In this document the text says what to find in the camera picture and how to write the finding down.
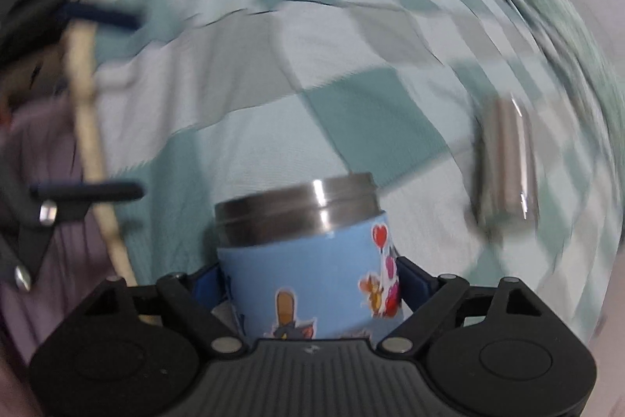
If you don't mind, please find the green white checkered bedsheet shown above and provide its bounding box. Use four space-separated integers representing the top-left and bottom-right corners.
91 0 623 340

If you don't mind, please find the silver metal cylinder cup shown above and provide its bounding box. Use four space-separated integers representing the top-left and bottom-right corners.
477 95 539 233

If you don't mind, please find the blue cartoon steel cup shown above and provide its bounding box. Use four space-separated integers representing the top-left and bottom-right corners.
215 172 404 343

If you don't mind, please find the purple cloth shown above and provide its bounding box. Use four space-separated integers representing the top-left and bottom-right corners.
1 97 116 364

